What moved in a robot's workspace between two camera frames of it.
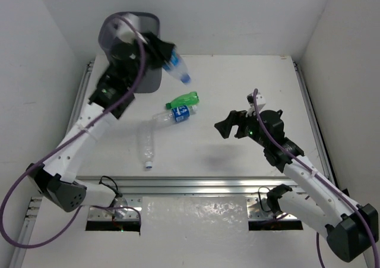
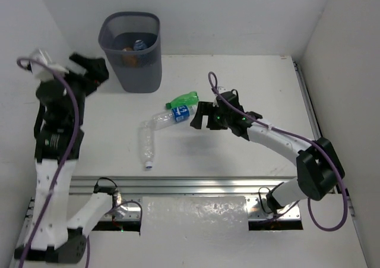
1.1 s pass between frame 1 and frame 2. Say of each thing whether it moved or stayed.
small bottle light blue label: moved
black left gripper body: moved
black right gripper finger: moved
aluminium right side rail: stayed
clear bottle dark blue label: stayed
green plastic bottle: stayed
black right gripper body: moved
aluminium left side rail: stayed
